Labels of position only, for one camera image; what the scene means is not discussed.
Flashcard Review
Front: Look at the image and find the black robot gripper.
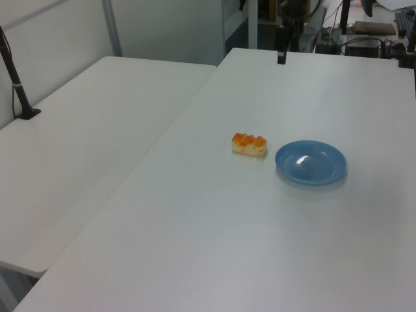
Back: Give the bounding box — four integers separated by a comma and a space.
275, 19, 305, 65

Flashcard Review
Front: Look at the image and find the orange topped bread loaf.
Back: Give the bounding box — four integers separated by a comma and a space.
231, 131, 269, 156

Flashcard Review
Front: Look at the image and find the blue plastic plate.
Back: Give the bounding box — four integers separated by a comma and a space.
274, 140, 348, 187

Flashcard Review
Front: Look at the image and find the black electronic device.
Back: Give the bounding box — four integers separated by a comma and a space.
314, 27, 343, 55

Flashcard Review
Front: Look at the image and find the black thin pole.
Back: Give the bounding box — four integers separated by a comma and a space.
339, 0, 351, 35

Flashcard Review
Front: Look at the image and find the brown cardboard box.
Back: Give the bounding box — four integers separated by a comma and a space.
354, 20, 397, 36

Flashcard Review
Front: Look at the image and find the black clamp stand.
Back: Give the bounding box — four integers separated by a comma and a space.
397, 19, 416, 70

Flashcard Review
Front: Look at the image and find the black keyboard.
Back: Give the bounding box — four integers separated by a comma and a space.
394, 10, 416, 33

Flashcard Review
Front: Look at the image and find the white side table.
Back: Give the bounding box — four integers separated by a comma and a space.
0, 55, 218, 280

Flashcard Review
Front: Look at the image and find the white cabinet frame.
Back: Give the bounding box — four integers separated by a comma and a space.
222, 0, 260, 57

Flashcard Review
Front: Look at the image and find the white metal frame post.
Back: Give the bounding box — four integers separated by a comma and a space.
101, 0, 124, 58

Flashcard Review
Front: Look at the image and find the black camera stand pole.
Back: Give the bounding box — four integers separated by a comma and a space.
0, 25, 42, 122

